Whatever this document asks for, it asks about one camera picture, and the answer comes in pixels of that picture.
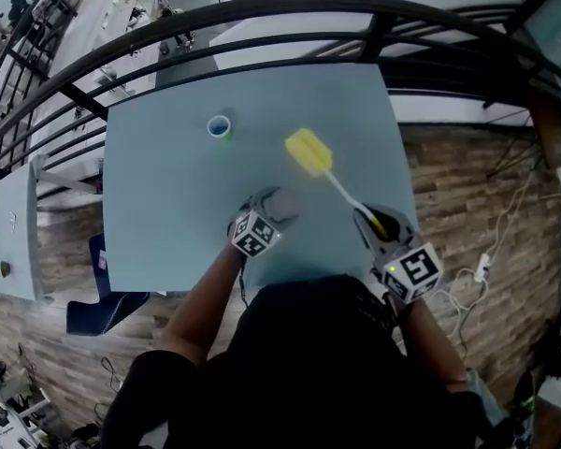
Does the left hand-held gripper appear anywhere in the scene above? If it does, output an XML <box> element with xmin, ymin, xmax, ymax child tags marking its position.
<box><xmin>232</xmin><ymin>184</ymin><xmax>303</xmax><ymax>259</ymax></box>

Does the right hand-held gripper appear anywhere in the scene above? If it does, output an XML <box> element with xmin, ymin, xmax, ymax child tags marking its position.
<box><xmin>352</xmin><ymin>202</ymin><xmax>445</xmax><ymax>305</ymax></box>

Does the yellow sponge brush white handle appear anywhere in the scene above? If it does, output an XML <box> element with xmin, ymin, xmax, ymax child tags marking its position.
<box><xmin>284</xmin><ymin>127</ymin><xmax>389</xmax><ymax>241</ymax></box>

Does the green cup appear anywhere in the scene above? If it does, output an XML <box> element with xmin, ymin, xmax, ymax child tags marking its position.
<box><xmin>207</xmin><ymin>114</ymin><xmax>233</xmax><ymax>142</ymax></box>

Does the person's right forearm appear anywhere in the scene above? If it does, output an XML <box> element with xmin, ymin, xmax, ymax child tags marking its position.
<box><xmin>396</xmin><ymin>299</ymin><xmax>471</xmax><ymax>383</ymax></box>

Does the person's left forearm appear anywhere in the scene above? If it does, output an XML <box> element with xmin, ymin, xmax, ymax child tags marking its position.
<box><xmin>161</xmin><ymin>245</ymin><xmax>244</xmax><ymax>369</ymax></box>

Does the white power strip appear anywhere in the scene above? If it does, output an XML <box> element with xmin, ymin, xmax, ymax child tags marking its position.
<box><xmin>475</xmin><ymin>253</ymin><xmax>492</xmax><ymax>283</ymax></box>

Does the person's black shirt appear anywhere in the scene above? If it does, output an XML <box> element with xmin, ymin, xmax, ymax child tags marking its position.
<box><xmin>100</xmin><ymin>273</ymin><xmax>492</xmax><ymax>449</ymax></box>

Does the dark blue chair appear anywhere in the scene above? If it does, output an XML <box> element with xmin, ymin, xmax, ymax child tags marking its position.
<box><xmin>66</xmin><ymin>232</ymin><xmax>151</xmax><ymax>337</ymax></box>

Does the wooden table with metal legs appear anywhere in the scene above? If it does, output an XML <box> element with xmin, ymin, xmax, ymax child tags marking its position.
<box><xmin>485</xmin><ymin>91</ymin><xmax>561</xmax><ymax>180</ymax></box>

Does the black metal railing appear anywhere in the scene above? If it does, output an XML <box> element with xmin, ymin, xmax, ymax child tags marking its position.
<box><xmin>0</xmin><ymin>0</ymin><xmax>561</xmax><ymax>181</ymax></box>

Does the white table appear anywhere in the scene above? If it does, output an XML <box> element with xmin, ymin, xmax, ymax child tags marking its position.
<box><xmin>0</xmin><ymin>164</ymin><xmax>46</xmax><ymax>301</ymax></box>

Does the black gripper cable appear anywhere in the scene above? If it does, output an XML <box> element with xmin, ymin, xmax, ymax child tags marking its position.
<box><xmin>237</xmin><ymin>255</ymin><xmax>250</xmax><ymax>309</ymax></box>

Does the white floor cable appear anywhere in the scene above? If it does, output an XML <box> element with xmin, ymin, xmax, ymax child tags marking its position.
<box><xmin>429</xmin><ymin>170</ymin><xmax>539</xmax><ymax>345</ymax></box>

